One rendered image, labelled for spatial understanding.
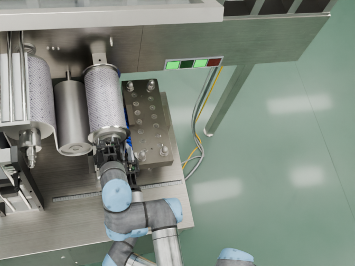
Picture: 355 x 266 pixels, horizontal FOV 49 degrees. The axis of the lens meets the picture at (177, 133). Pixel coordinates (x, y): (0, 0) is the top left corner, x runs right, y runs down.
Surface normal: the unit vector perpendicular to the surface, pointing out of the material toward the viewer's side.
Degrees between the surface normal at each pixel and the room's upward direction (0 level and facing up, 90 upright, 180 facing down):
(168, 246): 7
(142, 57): 90
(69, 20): 58
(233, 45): 90
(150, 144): 0
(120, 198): 51
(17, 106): 0
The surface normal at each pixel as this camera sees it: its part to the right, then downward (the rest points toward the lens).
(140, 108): 0.17, -0.43
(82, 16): 0.25, 0.54
